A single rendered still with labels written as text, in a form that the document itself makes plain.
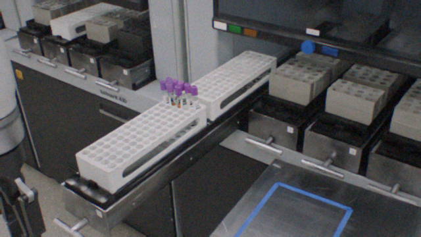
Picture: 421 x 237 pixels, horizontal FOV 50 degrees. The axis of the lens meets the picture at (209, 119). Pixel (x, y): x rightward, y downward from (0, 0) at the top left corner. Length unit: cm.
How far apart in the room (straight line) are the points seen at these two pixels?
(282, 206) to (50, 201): 153
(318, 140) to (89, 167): 50
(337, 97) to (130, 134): 47
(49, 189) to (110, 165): 142
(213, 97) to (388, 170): 42
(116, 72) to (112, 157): 56
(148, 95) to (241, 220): 67
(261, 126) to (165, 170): 29
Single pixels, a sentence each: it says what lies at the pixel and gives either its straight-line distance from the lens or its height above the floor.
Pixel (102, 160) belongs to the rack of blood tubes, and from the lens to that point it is 89.
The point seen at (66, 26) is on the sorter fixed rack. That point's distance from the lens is 161.
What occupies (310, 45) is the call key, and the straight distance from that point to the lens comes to 102.
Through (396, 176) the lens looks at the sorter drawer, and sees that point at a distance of 102.
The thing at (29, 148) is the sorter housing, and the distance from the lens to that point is 221.
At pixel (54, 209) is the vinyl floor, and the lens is 216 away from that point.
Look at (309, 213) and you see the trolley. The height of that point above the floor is 82.
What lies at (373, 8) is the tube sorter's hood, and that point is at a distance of 97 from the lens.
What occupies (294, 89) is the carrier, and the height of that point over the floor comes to 86.
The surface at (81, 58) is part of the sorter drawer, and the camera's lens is 154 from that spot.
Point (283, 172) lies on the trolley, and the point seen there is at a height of 82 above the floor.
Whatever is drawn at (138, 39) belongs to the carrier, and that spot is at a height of 87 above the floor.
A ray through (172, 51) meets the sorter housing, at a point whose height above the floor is 86.
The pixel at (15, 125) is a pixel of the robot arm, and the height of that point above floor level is 104.
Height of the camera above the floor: 138
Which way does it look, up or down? 32 degrees down
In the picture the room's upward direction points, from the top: 2 degrees counter-clockwise
